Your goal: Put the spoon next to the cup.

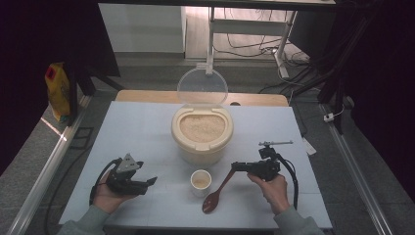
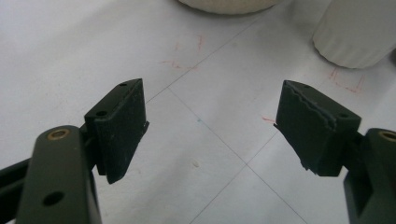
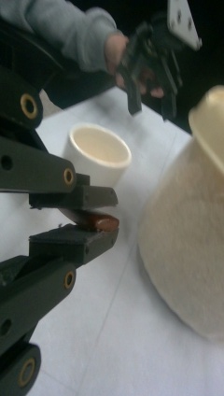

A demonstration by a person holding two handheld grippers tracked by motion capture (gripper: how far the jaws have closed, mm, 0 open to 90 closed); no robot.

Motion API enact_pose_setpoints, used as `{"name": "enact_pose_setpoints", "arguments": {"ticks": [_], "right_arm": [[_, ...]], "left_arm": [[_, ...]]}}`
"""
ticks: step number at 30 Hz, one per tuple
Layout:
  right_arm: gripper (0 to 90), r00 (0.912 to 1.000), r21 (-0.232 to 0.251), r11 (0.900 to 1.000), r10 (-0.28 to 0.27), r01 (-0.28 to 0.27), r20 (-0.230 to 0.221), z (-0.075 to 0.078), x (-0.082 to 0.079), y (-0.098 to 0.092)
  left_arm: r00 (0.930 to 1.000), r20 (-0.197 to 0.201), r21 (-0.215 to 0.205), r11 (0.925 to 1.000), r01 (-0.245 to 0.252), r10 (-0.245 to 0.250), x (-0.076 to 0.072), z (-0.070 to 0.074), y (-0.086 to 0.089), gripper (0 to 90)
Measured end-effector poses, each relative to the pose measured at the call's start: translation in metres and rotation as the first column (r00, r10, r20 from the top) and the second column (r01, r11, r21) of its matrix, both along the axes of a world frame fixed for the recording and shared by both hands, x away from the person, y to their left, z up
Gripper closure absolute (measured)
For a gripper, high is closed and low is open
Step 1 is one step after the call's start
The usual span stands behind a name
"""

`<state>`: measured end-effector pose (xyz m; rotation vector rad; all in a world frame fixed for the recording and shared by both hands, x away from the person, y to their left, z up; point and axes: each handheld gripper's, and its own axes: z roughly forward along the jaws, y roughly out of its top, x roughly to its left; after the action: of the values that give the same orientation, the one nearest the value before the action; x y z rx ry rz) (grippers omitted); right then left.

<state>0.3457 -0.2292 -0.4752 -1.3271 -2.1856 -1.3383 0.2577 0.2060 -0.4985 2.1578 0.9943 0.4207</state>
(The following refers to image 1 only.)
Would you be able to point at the white cabinet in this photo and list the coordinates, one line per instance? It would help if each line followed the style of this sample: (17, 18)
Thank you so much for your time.
(140, 29)

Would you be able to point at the beige rice container clear lid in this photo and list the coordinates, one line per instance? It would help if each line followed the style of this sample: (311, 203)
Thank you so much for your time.
(202, 150)

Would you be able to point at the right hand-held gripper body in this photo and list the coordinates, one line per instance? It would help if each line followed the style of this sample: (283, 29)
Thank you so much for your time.
(267, 169)

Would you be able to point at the person's right hand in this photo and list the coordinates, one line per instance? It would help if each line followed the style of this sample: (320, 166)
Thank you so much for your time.
(275, 194)

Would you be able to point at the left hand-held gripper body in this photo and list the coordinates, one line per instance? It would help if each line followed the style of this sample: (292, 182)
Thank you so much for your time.
(125, 186)

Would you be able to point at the white paper tag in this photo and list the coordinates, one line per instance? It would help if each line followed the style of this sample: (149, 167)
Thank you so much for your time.
(309, 147)

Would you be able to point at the yellow box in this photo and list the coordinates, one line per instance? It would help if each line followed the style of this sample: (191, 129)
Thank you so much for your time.
(58, 94)

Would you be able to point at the white desk frame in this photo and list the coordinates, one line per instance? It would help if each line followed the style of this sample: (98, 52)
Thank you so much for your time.
(248, 26)

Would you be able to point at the white rice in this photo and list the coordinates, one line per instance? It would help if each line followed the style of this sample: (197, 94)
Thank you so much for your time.
(202, 128)

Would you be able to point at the white cup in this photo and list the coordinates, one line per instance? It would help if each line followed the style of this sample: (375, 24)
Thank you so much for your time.
(199, 191)

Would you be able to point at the pale blue table mat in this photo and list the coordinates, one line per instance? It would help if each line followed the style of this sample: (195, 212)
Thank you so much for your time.
(137, 130)

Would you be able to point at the small white box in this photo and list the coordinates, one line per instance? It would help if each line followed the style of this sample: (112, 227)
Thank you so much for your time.
(329, 117)

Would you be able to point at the aluminium rail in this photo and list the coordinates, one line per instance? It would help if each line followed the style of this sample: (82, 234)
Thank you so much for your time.
(352, 169)
(49, 169)

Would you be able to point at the brown wooden spoon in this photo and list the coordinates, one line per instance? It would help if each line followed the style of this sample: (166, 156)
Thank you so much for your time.
(210, 202)

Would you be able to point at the person's left hand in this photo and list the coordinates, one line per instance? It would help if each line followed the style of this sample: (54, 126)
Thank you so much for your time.
(106, 199)

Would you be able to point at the black stand legs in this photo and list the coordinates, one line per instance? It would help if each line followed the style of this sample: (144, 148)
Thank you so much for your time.
(339, 107)
(73, 98)

